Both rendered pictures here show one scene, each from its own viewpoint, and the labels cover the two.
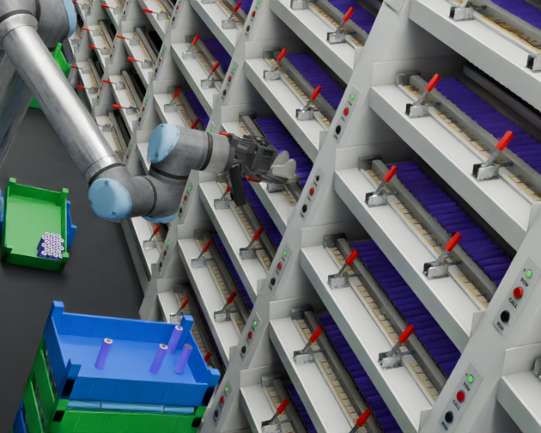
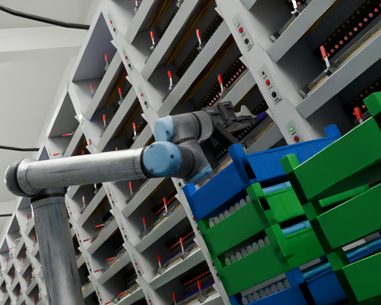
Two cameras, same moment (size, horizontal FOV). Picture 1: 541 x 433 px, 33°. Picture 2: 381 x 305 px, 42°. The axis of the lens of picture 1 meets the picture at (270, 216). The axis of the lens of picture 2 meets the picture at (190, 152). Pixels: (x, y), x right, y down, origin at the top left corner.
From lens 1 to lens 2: 1.35 m
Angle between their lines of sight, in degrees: 39
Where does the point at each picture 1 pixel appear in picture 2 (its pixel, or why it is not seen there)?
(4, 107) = (58, 252)
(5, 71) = (43, 227)
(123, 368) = not seen: hidden behind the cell
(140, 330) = not seen: hidden behind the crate
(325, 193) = (274, 68)
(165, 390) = (314, 149)
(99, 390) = (271, 164)
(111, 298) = not seen: outside the picture
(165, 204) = (198, 155)
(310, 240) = (294, 99)
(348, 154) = (263, 39)
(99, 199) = (155, 160)
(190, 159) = (188, 124)
